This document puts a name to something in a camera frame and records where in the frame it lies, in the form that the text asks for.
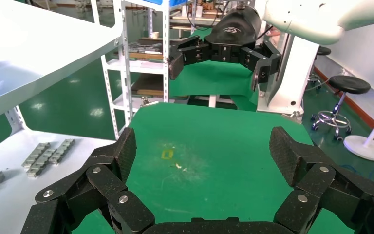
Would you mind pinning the white metal shelf rack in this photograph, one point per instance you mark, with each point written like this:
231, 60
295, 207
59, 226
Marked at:
111, 97

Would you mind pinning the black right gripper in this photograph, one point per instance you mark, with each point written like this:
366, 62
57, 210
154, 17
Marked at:
235, 32

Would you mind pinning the white tape scrap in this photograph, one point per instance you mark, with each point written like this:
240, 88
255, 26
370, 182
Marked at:
178, 166

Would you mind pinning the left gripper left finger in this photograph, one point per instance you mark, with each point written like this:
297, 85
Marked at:
103, 181

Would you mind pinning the white metal shelf board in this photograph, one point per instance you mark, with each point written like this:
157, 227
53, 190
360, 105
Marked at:
45, 48

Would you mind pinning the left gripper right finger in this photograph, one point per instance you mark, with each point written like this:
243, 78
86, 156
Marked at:
335, 193

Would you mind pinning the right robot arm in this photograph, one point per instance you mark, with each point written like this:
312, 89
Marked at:
319, 16

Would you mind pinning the white floor fan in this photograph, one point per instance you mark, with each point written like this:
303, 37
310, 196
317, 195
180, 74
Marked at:
366, 147

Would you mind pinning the white rack shelf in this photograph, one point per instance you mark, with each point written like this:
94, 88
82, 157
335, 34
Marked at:
138, 102
142, 66

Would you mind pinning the small paper cup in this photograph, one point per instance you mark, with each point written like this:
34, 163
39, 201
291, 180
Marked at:
154, 35

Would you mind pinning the white robot torso column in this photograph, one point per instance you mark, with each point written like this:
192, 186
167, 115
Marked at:
293, 80

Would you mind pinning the brown wooden board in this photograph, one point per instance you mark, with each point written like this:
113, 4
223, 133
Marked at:
148, 84

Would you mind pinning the white perforated rack post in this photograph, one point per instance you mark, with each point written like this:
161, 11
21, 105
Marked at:
166, 32
127, 80

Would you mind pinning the black round swivel stool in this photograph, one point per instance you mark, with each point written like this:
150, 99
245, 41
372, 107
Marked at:
323, 50
350, 84

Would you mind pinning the green table cloth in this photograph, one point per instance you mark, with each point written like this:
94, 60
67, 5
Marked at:
212, 135
216, 79

